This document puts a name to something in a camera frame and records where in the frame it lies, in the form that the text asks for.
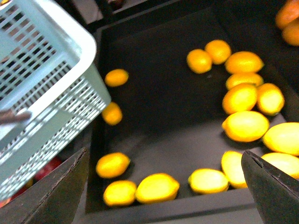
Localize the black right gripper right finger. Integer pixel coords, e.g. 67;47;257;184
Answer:
241;151;299;224

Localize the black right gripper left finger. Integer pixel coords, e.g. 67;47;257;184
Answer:
0;148;86;224

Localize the light blue plastic basket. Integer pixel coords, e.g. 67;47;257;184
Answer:
0;0;111;200

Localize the yellow lemon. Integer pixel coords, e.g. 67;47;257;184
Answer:
105;69;129;87
186;49;213;74
103;180;137;207
225;72;264;90
135;173;180;204
256;83;285;116
224;51;264;74
204;40;232;65
101;102;123;126
261;153;299;179
221;151;248;189
262;122;299;156
95;152;131;179
222;83;257;115
222;111;270;142
188;168;229;194

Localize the black lemon tray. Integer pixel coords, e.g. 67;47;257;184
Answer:
86;0;299;216

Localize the red apple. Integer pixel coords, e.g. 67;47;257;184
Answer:
34;157;62;181

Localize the orange fruit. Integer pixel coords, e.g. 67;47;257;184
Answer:
275;0;299;30
282;21;299;47

